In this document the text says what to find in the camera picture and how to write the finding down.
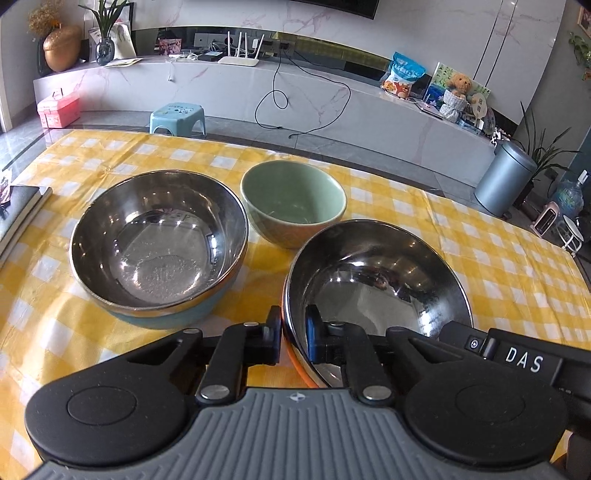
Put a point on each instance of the white paper sheets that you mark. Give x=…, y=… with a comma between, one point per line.
x=122, y=62

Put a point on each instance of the brown teddy bear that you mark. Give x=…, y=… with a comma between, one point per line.
x=458, y=85

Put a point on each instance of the pink wrapped candy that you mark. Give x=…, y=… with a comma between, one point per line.
x=4, y=189

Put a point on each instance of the black notebook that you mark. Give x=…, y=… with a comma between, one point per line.
x=18, y=217

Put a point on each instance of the green ceramic bowl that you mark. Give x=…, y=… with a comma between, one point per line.
x=291, y=198

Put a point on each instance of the hanging green vine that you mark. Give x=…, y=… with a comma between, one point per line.
x=581, y=50

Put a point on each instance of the pink card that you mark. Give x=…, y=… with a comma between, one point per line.
x=168, y=47

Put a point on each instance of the yellow checked tablecloth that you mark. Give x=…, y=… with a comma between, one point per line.
x=498, y=277

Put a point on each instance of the white round stool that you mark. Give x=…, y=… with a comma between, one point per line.
x=571, y=233

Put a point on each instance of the grey trash bin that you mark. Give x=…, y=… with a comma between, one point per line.
x=503, y=180

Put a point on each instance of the green picture board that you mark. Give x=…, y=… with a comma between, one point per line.
x=436, y=81

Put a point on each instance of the light blue plastic stool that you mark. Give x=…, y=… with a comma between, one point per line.
x=178, y=113

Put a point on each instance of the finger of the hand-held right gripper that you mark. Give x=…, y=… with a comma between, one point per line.
x=466, y=340

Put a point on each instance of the pink small heater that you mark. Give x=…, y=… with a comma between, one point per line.
x=545, y=219

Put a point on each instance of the plant in glass vase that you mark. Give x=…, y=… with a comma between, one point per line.
x=124, y=39

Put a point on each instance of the pink storage box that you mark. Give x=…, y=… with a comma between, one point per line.
x=57, y=110

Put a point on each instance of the blue steel bowl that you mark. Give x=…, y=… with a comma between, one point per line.
x=157, y=240

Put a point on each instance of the dried flower bunch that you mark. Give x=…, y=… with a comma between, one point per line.
x=44, y=16

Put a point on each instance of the orange steel bowl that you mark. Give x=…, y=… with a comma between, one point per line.
x=378, y=272

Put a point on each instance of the white router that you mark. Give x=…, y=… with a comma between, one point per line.
x=240, y=59

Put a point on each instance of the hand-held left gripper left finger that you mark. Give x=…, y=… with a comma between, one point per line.
x=272, y=339

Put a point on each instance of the black wall television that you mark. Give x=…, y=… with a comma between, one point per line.
x=337, y=2

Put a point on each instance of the gold vase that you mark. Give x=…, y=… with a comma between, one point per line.
x=62, y=48

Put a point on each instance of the round paper fan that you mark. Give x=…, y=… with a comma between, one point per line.
x=478, y=107

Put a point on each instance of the blue glass vase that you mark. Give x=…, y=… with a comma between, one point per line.
x=105, y=51

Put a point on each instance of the potted long-leaf plant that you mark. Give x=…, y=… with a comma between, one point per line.
x=549, y=152

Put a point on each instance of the blue water bottle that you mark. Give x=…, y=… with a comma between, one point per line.
x=570, y=198

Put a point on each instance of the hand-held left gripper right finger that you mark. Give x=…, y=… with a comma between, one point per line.
x=314, y=337

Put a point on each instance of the blue snack bag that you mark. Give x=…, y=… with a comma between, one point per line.
x=403, y=74

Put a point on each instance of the white marble tv cabinet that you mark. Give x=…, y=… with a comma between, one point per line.
x=351, y=110

